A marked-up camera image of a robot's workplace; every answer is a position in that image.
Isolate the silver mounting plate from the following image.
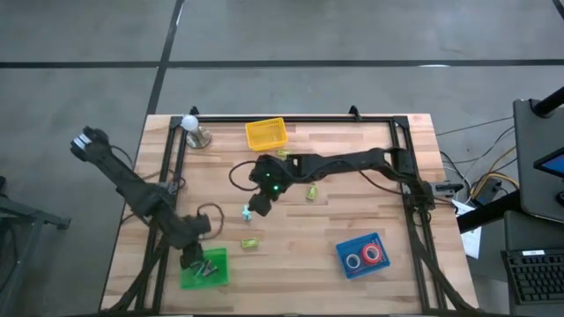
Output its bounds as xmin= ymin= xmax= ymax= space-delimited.
xmin=429 ymin=180 xmax=464 ymax=199

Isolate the black table frame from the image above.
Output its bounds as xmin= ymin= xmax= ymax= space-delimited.
xmin=100 ymin=105 xmax=481 ymax=316

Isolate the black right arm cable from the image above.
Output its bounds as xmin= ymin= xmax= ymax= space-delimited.
xmin=227 ymin=160 xmax=262 ymax=193

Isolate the green plastic tray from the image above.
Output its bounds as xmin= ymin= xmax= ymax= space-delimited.
xmin=179 ymin=247 xmax=231 ymax=291

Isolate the black floor cable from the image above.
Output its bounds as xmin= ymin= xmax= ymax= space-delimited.
xmin=435 ymin=116 xmax=516 ymax=137

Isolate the yellow plastic basket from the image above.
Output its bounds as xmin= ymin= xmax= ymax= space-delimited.
xmin=244 ymin=116 xmax=290 ymax=152

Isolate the white paper sheet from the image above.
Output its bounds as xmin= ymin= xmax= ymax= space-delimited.
xmin=453 ymin=200 xmax=484 ymax=261

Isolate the blue plastic basket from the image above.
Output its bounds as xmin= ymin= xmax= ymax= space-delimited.
xmin=335 ymin=232 xmax=392 ymax=281

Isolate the round lamp base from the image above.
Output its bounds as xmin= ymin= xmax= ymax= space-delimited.
xmin=186 ymin=125 xmax=213 ymax=151

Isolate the white light bulb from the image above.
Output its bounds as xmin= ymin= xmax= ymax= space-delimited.
xmin=181 ymin=114 xmax=200 ymax=133

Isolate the black keyboard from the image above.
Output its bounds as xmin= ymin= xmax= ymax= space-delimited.
xmin=501 ymin=248 xmax=564 ymax=306

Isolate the grey desk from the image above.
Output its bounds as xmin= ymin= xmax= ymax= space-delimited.
xmin=501 ymin=97 xmax=564 ymax=317

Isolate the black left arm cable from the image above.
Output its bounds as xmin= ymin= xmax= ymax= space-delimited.
xmin=196 ymin=202 xmax=226 ymax=241

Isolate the red tape roll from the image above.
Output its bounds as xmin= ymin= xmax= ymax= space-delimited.
xmin=360 ymin=242 xmax=383 ymax=265

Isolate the grey metal stand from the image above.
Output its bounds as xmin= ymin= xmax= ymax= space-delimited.
xmin=0 ymin=175 xmax=71 ymax=317

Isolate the monitor with blue screen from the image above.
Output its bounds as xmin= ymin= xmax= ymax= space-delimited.
xmin=531 ymin=146 xmax=564 ymax=180

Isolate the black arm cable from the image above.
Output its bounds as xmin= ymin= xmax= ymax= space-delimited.
xmin=227 ymin=160 xmax=262 ymax=193
xmin=196 ymin=202 xmax=226 ymax=241

